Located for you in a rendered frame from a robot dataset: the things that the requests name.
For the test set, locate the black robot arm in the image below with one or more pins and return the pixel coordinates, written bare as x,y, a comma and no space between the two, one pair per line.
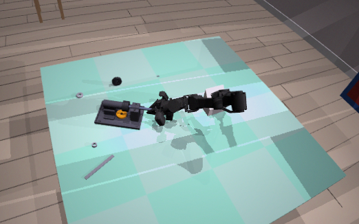
219,100

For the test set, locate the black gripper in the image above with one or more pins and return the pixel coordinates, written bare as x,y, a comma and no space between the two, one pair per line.
159,107

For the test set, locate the grey rod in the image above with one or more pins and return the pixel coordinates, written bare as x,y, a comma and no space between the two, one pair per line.
98,167

